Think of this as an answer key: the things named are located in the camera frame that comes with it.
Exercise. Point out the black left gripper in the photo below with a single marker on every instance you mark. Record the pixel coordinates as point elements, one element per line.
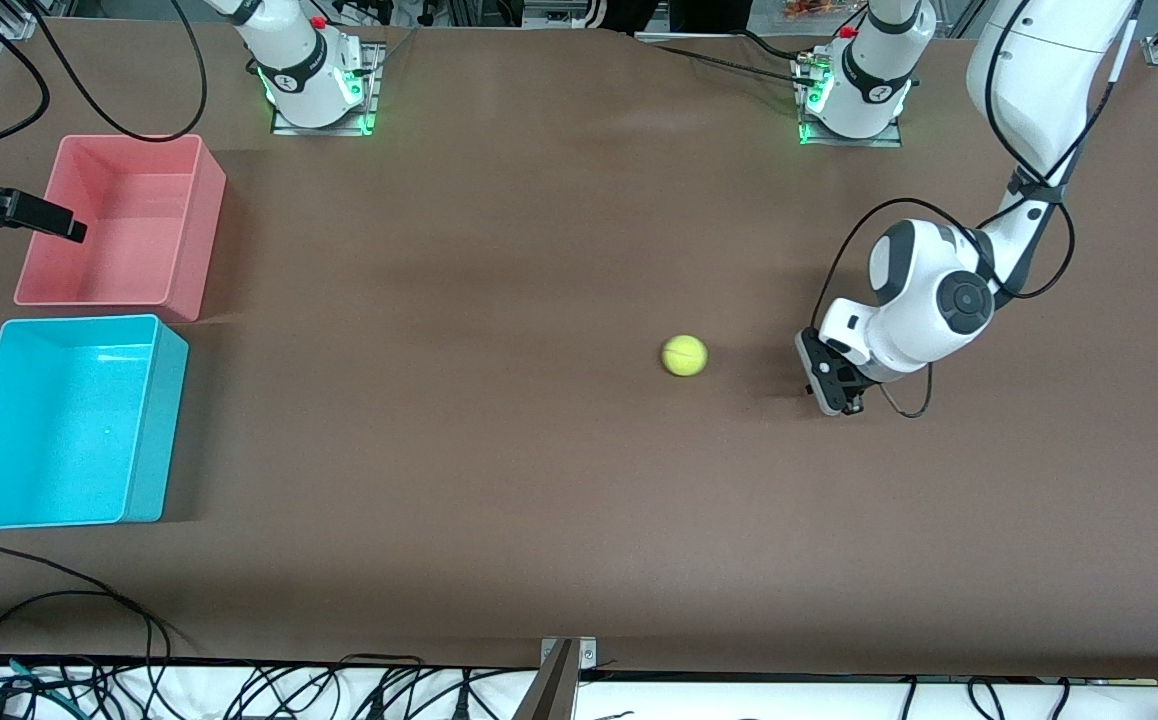
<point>853,391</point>

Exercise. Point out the yellow tennis ball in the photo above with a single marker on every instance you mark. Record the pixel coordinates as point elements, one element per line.
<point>684,355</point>

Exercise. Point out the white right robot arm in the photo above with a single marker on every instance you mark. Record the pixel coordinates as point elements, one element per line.
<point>304,70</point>

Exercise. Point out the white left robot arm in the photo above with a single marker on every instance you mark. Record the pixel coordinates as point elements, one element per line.
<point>924,300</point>

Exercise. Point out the pink plastic bin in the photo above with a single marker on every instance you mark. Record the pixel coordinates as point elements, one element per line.
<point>119,250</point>

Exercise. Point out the blue plastic bin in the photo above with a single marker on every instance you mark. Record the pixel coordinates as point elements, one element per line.
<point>59,430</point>

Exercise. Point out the orange packet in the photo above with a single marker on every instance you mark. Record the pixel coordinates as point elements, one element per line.
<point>809,10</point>

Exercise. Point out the grey aluminium profile bar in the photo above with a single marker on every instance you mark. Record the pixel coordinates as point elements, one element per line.
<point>551,690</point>

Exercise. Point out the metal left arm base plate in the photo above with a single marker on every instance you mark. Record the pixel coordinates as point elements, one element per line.
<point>894,140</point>

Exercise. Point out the small metal bracket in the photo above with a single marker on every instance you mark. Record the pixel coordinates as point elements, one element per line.
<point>587,655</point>

